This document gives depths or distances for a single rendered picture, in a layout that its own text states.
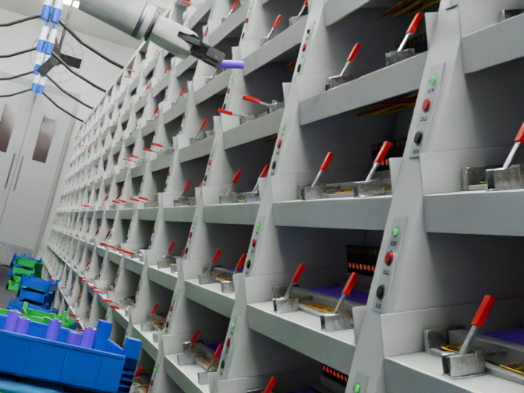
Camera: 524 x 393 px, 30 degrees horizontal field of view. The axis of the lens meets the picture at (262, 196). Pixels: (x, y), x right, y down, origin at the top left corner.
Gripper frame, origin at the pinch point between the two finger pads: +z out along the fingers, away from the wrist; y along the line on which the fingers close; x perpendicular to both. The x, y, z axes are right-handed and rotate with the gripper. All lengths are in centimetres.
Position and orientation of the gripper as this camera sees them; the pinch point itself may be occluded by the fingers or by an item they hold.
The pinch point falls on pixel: (213, 57)
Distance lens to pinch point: 220.3
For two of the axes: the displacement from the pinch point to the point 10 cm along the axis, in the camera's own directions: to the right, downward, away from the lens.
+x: 4.1, -9.0, 1.2
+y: 2.5, -0.2, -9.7
